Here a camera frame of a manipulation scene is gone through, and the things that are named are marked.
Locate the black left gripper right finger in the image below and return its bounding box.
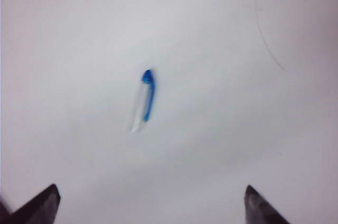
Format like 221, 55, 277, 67
243, 184, 292, 224

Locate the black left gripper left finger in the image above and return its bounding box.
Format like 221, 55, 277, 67
0, 183, 61, 224

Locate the transparent pen cap blue clip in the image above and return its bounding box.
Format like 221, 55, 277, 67
131, 68, 158, 133

